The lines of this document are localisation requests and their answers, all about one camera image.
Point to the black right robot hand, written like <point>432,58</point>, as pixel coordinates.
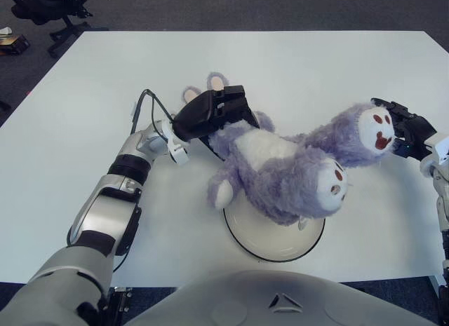
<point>417,133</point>

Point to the white table leg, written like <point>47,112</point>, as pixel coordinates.
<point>440,287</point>

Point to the brown cardboard box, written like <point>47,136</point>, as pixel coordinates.
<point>14,42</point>

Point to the black office chair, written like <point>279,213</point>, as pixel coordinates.
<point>35,10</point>

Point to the purple plush bunny doll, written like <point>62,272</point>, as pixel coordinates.
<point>280,171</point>

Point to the white plate with black rim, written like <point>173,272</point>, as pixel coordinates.
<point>280,238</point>

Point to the black bracket under table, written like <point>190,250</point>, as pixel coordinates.
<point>122,303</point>

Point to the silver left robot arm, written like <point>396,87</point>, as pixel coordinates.
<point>105,210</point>

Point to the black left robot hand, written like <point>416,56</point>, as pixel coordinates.
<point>196,115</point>

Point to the silver robot torso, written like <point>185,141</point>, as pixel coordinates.
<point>273,305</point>

